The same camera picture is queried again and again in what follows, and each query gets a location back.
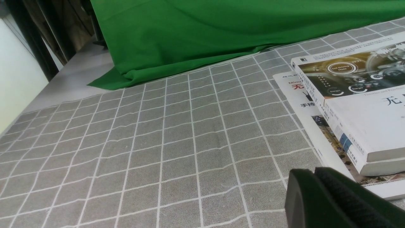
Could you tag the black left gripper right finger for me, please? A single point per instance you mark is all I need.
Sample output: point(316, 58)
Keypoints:
point(361, 206)

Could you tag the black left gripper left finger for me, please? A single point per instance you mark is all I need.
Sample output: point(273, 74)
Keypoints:
point(308, 203)

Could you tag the large thin white magazine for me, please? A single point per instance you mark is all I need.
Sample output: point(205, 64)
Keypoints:
point(390, 187)

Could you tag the grey checked tablecloth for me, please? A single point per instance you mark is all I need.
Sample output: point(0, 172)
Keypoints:
point(208, 148)

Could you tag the white self-driving textbook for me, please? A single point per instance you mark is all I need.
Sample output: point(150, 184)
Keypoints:
point(360, 88)

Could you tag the green backdrop cloth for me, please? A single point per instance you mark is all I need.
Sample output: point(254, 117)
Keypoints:
point(152, 39)

